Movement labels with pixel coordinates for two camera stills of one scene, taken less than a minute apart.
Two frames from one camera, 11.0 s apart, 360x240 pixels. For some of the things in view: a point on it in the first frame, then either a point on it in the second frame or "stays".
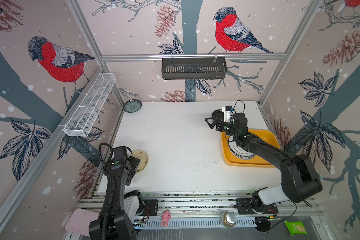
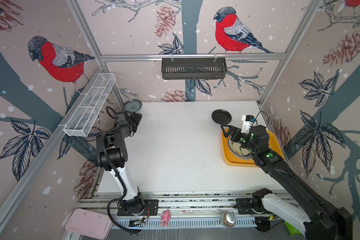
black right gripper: [216, 122] → [237, 133]
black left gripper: [133, 161] → [135, 119]
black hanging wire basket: [194, 68] stays
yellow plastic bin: [230, 158] stays
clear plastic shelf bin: [89, 105] stays
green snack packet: [296, 227] stays
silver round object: [228, 218] stays
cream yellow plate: [142, 156] → [238, 150]
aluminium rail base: [212, 209] stays
